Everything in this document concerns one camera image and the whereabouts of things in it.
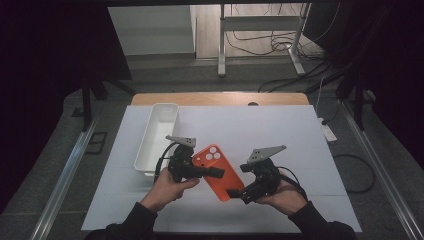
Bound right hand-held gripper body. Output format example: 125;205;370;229
247;144;288;198

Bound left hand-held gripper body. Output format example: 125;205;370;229
165;134;201;184

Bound orange phone case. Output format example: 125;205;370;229
191;143;246;203

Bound white plastic bin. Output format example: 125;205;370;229
133;102;181;183

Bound person's right hand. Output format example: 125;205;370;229
256;173;308;216

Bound person's left hand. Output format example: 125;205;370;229
139;167;201;213

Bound wooden table board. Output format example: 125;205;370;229
130;92;310;107

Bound white power strip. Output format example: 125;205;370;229
317;117;338;144

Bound black floor plate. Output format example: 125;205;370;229
84;131;108;155

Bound black metal stand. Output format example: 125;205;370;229
71;76;136;133
334;76;368;131

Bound white panel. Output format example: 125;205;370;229
107;4;196;56

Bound dark curtain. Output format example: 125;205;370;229
303;0;424;168
0;0;133;214

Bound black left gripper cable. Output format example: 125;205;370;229
153;142;179;183

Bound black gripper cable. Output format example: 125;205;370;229
278;165;309;203
153;142;179;183

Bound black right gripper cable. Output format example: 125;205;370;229
278;165;309;203

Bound white power cable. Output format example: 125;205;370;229
314;76;326;119

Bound black floor cables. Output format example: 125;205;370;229
258;59;338;94

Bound black looped floor cable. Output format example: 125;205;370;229
332;153;377;194

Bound aluminium floor rail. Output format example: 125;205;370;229
29;114;101;240
339;99;424;240

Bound white metal desk frame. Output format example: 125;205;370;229
217;3;313;78

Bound tangle of black cables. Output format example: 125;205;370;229
224;29;329;58

